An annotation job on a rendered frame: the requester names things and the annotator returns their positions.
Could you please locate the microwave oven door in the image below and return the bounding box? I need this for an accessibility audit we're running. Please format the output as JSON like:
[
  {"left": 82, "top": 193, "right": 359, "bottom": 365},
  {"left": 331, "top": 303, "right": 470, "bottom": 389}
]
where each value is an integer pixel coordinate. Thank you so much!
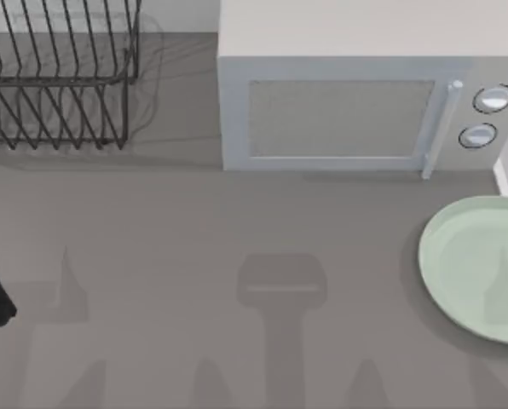
[{"left": 218, "top": 56, "right": 471, "bottom": 173}]

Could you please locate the pale microwave oven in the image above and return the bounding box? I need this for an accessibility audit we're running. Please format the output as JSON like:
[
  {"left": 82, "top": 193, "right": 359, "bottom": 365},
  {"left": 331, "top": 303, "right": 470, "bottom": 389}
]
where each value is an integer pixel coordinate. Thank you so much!
[{"left": 216, "top": 0, "right": 508, "bottom": 180}]

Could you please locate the pale green plate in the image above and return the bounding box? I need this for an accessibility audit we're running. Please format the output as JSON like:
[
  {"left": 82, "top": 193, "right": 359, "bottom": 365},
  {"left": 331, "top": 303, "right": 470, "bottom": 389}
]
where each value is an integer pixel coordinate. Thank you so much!
[{"left": 417, "top": 195, "right": 508, "bottom": 344}]

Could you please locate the small round microwave knob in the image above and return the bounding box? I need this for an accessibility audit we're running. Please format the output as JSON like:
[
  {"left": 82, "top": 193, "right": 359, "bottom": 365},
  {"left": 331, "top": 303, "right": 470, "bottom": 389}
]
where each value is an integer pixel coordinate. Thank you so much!
[{"left": 458, "top": 122, "right": 499, "bottom": 150}]

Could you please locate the large round microwave knob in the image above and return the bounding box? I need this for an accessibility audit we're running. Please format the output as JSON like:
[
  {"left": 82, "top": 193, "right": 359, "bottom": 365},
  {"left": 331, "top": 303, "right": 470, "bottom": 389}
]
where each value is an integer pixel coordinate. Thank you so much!
[{"left": 472, "top": 84, "right": 508, "bottom": 114}]

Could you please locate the pale microwave door handle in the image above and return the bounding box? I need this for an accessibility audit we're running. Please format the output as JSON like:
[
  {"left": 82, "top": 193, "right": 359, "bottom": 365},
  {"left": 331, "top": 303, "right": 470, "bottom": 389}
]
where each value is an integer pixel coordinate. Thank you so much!
[{"left": 420, "top": 79, "right": 465, "bottom": 180}]

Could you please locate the black wire dish rack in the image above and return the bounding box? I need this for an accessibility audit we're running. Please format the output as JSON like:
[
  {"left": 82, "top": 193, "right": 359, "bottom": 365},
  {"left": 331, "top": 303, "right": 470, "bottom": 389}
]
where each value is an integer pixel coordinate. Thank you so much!
[{"left": 0, "top": 0, "right": 142, "bottom": 151}]

